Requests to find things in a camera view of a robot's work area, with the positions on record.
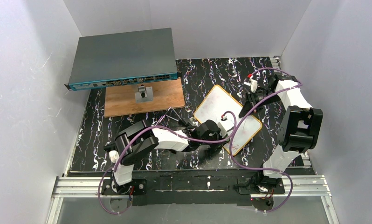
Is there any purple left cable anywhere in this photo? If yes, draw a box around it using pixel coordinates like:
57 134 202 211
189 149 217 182
97 111 238 216

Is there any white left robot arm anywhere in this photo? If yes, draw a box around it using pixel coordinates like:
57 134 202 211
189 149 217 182
104 119 229 187

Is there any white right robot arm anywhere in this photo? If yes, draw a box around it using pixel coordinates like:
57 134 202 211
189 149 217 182
239 73 323 179

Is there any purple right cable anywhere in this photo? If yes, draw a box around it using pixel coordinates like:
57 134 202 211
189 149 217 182
228 67 303 213

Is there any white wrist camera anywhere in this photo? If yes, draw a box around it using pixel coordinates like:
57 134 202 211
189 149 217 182
216 118 234 138
244 73 258 93

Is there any grey metal stand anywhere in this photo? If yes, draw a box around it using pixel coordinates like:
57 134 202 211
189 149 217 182
135 85 153 103

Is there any yellow-framed whiteboard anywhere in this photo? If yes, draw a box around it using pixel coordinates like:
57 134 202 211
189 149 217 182
193 85 262 155

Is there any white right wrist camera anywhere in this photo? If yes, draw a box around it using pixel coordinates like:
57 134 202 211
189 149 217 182
244 73 258 93

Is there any aluminium frame rail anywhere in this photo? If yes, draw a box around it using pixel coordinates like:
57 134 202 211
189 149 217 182
45 56 339 224

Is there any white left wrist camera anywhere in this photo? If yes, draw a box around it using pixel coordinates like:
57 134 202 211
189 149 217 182
216 118 234 138

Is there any wooden board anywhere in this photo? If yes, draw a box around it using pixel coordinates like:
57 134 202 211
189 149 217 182
104 79 186 118

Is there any grey network switch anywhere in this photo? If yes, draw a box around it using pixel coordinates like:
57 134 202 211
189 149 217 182
65 28 180 91

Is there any purple cable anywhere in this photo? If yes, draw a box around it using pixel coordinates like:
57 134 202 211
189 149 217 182
97 111 238 216
228 67 303 213

